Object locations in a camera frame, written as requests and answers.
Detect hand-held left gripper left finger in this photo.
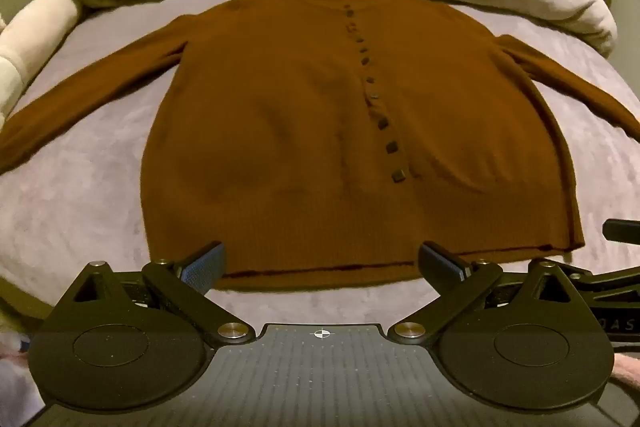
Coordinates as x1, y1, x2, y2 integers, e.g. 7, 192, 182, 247
46, 241, 256, 348

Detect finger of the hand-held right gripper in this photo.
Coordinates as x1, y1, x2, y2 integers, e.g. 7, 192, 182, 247
602, 219, 640, 244
562, 264, 640, 305

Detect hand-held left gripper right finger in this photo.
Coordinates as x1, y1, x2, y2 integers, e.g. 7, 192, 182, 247
387, 241, 601, 348

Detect brown knit cardigan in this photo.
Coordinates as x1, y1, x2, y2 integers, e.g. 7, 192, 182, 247
0, 0, 640, 293

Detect lavender bed sheet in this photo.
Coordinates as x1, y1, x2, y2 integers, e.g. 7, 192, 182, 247
0, 0, 640, 358

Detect pink pillow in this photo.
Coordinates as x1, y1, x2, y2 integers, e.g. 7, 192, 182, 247
0, 0, 83, 128

